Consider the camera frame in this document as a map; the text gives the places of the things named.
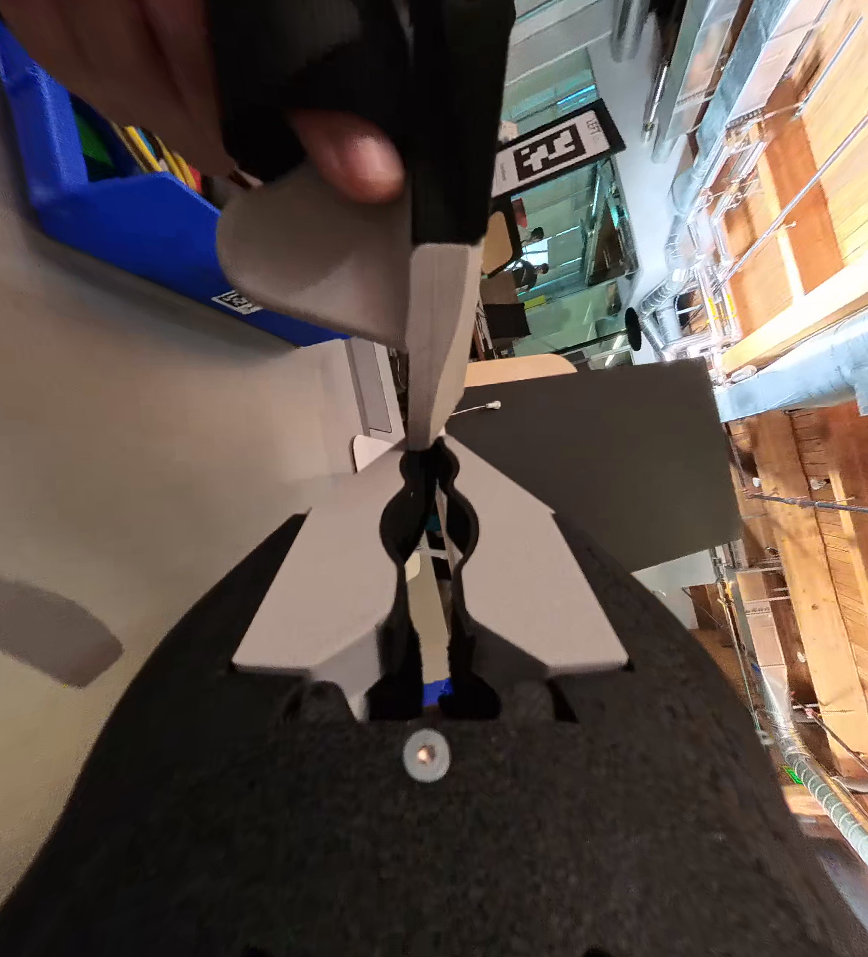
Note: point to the wood-rimmed black tablet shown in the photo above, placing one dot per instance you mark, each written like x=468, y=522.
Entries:
x=628, y=463

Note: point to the black-framed marker sign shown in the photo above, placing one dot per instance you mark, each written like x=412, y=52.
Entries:
x=553, y=153

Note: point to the tan wooden chair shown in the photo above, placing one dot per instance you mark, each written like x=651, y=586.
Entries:
x=501, y=243

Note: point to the blue plastic bin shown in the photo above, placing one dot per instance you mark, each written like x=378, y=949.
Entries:
x=142, y=224

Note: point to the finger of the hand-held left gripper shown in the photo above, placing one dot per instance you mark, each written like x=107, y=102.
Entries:
x=314, y=254
x=441, y=321

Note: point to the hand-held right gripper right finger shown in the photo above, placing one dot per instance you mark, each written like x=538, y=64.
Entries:
x=538, y=598

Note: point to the black round-top stand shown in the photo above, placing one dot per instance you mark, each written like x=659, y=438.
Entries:
x=633, y=329

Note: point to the silver ventilation duct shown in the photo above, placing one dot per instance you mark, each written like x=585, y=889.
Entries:
x=815, y=359

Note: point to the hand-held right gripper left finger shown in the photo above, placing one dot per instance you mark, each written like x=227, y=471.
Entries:
x=314, y=598

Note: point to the person's left hand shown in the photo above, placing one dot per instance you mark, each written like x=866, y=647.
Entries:
x=127, y=60

